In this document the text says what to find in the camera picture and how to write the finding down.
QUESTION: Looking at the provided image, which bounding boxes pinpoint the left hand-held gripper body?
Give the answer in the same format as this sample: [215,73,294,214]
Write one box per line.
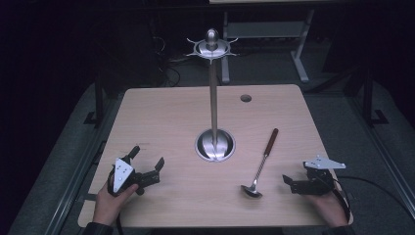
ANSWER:
[107,158,161,198]

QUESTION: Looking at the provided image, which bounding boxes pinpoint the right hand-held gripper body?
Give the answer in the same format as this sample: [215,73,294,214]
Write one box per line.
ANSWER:
[290,154,347,197]

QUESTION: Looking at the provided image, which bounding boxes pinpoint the steel ladle with brown handle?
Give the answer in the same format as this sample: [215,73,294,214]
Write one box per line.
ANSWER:
[240,127,280,200]

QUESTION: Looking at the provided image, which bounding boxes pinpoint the person's right hand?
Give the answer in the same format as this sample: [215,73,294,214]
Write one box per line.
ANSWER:
[305,182,350,228]

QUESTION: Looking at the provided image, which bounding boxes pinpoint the person's left hand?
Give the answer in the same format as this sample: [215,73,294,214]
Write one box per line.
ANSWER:
[92,177,140,227]

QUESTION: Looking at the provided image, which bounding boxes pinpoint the black metal stand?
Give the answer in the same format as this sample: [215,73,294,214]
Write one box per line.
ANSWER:
[360,63,390,127]
[82,77,106,127]

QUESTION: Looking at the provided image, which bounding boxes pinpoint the steel utensil rack stand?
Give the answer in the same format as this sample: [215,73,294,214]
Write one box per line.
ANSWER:
[185,27,240,164]

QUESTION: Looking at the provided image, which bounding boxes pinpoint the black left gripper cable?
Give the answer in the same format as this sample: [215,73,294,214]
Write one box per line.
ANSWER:
[115,211,125,235]

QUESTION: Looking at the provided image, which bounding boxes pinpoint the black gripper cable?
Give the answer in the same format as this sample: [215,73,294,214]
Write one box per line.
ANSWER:
[332,175,415,224]
[115,211,125,235]

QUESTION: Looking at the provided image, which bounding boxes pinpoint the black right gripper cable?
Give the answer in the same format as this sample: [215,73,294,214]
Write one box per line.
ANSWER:
[332,175,415,224]

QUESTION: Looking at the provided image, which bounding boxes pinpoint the black floor cables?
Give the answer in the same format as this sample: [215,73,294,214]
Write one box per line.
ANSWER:
[153,34,197,88]

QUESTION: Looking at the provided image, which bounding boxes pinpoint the white metal table frame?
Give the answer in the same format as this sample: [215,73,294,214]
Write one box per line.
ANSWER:
[220,9,317,84]

